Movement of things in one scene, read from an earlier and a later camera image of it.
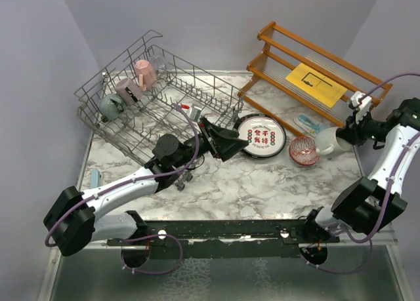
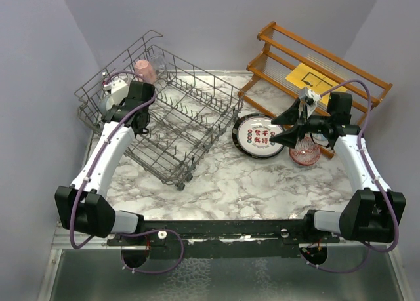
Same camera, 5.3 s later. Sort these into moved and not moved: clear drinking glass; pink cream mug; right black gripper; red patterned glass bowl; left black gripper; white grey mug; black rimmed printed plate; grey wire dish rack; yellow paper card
Moved: right black gripper; left black gripper; white grey mug
Not moved: grey wire dish rack; pink cream mug; black rimmed printed plate; yellow paper card; red patterned glass bowl; clear drinking glass
